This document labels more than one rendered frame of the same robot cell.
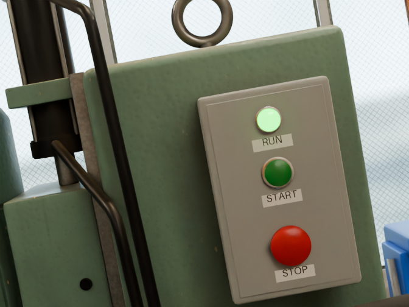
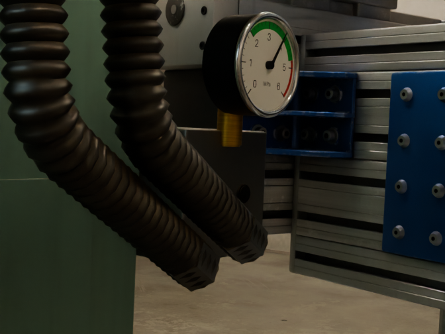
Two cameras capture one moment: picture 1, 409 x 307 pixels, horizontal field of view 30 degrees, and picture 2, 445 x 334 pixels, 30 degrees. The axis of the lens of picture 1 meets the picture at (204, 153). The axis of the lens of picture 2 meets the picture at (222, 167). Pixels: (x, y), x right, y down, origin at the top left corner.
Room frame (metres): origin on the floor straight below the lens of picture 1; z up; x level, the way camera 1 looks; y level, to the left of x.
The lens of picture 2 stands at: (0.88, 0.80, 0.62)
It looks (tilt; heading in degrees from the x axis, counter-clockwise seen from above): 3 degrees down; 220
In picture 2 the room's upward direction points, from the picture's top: 3 degrees clockwise
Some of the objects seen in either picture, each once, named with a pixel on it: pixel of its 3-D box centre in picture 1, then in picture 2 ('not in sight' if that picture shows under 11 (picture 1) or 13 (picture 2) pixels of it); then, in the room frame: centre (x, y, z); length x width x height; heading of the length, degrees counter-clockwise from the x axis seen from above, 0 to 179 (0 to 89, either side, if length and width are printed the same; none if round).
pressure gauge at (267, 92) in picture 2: not in sight; (246, 80); (0.48, 0.48, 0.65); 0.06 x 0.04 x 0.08; 0
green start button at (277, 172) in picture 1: (277, 173); not in sight; (0.56, -0.05, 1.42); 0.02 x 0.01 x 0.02; 90
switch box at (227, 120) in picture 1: (276, 187); not in sight; (0.60, -0.05, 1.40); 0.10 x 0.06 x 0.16; 90
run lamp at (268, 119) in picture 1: (268, 120); not in sight; (0.56, -0.05, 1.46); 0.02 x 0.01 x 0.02; 90
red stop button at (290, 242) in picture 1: (291, 245); not in sight; (0.56, -0.05, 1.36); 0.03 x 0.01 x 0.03; 90
